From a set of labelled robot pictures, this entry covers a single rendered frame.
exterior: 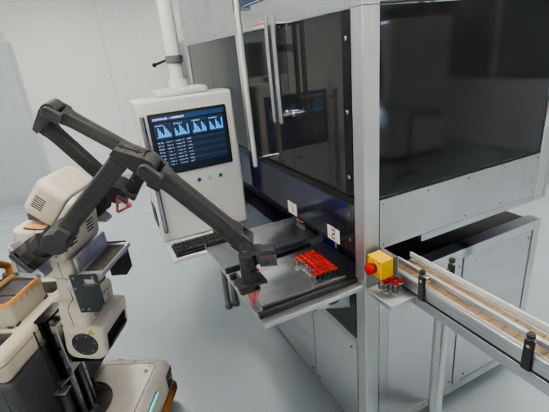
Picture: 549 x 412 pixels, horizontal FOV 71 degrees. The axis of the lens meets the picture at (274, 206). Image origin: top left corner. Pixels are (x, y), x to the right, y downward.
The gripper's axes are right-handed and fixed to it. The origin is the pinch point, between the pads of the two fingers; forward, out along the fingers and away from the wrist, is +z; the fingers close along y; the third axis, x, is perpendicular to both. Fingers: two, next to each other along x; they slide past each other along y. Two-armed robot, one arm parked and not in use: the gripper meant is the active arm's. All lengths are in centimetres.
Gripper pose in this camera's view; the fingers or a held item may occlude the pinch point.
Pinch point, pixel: (252, 302)
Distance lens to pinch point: 140.3
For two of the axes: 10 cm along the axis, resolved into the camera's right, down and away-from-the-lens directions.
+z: 0.9, 9.2, 3.7
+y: 9.0, -2.3, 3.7
